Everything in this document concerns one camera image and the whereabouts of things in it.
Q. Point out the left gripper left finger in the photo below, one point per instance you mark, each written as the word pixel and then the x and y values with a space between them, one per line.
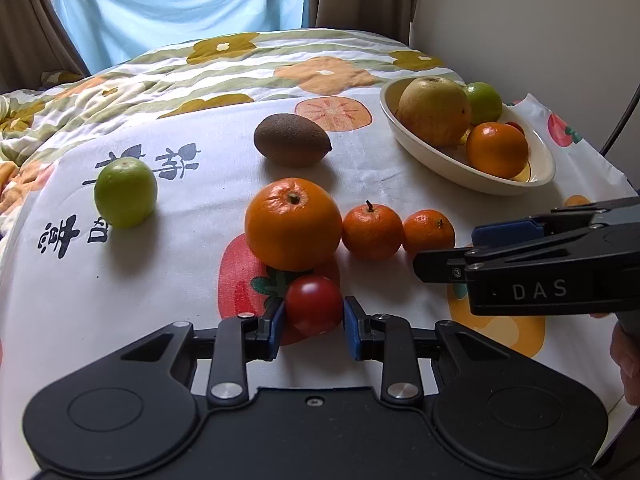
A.
pixel 240 340

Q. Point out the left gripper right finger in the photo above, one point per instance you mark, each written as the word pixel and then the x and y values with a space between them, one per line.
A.
pixel 386 339

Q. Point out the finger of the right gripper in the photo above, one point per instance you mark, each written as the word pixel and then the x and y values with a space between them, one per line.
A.
pixel 529 228
pixel 444 266

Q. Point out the small mandarin with stem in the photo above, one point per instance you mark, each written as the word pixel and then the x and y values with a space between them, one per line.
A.
pixel 372 232

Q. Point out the red cherry tomato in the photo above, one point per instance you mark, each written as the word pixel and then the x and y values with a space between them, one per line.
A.
pixel 516 126
pixel 313 305

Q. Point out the large orange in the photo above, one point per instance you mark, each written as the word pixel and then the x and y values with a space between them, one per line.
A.
pixel 497 149
pixel 292 224

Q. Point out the green apple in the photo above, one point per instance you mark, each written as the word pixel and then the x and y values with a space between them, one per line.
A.
pixel 125 193
pixel 485 101

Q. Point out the brown kiwi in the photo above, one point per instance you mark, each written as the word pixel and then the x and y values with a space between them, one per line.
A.
pixel 291 140

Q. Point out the person right hand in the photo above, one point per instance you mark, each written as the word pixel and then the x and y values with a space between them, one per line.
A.
pixel 626 355

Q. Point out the cream oval fruit bowl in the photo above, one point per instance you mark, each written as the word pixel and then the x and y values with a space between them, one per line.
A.
pixel 458 163

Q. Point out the large orange in bowl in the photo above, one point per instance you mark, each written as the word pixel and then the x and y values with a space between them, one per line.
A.
pixel 497 149

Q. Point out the red cherry tomato in bowl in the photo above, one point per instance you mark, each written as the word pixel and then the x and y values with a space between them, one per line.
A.
pixel 516 126

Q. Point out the green apple in bowl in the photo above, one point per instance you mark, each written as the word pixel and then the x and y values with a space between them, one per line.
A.
pixel 485 101

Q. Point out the yellow pear in bowl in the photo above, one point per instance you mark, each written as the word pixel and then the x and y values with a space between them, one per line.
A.
pixel 436 110

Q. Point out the floral striped quilt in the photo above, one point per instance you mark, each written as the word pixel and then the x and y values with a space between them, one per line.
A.
pixel 40 126

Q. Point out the light blue window sheet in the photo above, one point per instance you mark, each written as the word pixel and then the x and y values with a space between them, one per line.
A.
pixel 108 32

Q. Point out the brown left curtain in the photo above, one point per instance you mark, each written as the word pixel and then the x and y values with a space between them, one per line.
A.
pixel 34 42

